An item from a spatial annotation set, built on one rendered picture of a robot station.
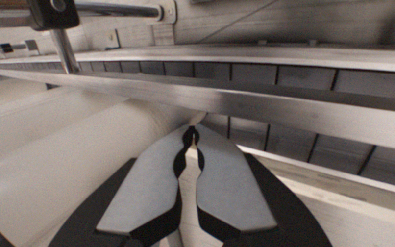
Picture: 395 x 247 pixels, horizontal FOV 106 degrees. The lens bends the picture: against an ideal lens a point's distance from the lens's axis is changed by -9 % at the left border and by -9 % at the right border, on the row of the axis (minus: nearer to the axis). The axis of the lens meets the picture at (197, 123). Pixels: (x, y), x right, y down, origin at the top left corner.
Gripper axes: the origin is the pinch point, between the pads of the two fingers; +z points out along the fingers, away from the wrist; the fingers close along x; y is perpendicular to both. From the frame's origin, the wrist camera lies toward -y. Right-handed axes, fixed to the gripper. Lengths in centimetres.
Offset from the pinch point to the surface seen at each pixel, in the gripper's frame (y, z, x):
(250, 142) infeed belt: 3.9, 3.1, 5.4
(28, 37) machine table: -10, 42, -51
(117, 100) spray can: -1.2, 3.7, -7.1
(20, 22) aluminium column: -12.2, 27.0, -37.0
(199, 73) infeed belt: -2.6, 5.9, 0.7
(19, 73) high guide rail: -3.7, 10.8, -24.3
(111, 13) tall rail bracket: -8.6, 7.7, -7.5
